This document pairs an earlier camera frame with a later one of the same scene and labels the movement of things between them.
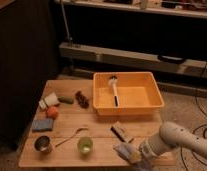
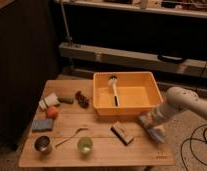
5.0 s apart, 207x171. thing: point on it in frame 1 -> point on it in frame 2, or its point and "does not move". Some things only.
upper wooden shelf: x=181 y=8 does not move
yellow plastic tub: x=138 y=93 does not move
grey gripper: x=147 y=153 -> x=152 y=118
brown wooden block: x=120 y=132 does not move
